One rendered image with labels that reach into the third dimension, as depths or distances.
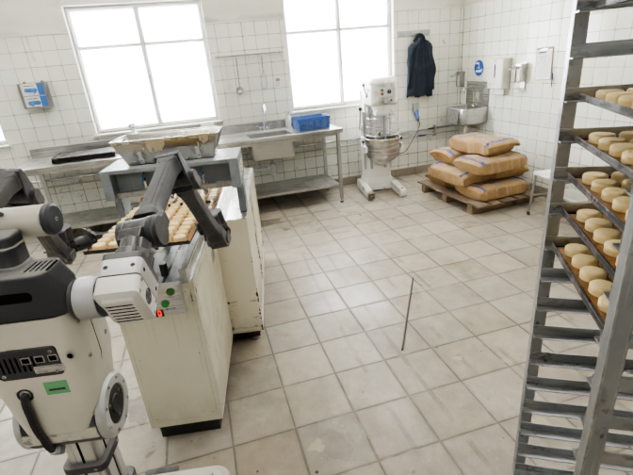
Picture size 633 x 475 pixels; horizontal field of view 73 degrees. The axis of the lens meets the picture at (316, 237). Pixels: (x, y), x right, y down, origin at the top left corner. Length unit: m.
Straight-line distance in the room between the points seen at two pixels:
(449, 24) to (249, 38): 2.62
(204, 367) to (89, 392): 0.97
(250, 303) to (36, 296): 1.78
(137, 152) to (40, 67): 3.27
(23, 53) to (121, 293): 4.87
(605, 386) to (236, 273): 2.03
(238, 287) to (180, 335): 0.74
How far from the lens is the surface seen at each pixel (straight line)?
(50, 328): 1.05
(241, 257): 2.52
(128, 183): 2.56
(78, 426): 1.20
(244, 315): 2.70
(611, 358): 0.88
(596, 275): 1.08
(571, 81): 1.16
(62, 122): 5.64
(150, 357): 2.06
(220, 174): 2.45
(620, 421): 1.01
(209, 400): 2.17
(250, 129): 5.46
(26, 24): 5.67
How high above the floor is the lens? 1.62
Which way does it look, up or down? 22 degrees down
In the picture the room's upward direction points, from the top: 5 degrees counter-clockwise
